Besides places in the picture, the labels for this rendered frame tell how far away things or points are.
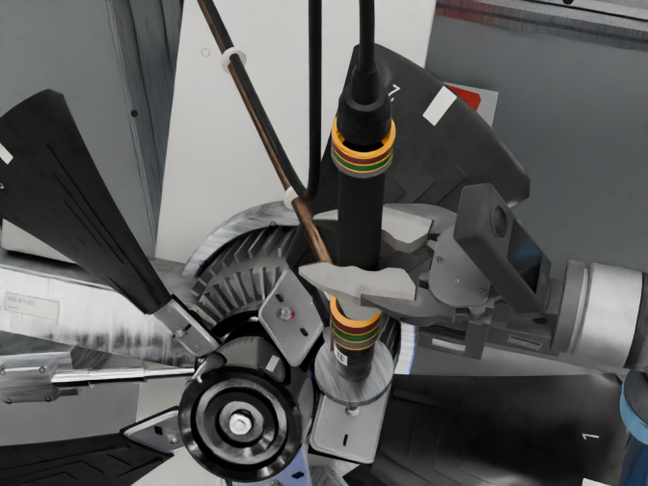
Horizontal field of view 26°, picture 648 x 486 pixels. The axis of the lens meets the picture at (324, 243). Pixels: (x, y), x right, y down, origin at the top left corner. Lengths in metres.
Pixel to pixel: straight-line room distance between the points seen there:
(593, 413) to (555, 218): 0.93
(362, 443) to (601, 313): 0.35
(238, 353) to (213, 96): 0.33
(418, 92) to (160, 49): 0.71
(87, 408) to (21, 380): 1.20
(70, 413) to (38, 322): 1.19
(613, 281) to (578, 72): 0.93
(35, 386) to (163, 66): 0.60
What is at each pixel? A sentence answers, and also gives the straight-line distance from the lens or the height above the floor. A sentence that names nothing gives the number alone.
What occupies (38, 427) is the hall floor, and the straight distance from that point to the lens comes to 2.69.
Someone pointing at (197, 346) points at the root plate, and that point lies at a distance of 1.36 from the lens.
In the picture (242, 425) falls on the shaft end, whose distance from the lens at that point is 1.30.
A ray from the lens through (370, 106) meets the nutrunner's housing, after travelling 0.91.
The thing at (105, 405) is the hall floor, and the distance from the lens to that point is 2.69.
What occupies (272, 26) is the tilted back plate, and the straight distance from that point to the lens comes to 1.48.
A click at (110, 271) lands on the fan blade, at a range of 1.35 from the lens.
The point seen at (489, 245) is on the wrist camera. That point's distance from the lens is 1.00.
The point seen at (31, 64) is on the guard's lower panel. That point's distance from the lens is 2.28.
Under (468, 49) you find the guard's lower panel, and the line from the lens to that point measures 1.97.
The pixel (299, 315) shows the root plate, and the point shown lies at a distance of 1.31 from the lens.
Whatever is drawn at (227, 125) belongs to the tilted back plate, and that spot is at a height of 1.20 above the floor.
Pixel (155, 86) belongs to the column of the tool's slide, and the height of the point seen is 0.87.
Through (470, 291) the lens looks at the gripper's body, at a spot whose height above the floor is 1.49.
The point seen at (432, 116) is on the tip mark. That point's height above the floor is 1.41.
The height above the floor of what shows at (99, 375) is 1.10.
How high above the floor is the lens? 2.41
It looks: 58 degrees down
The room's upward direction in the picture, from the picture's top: straight up
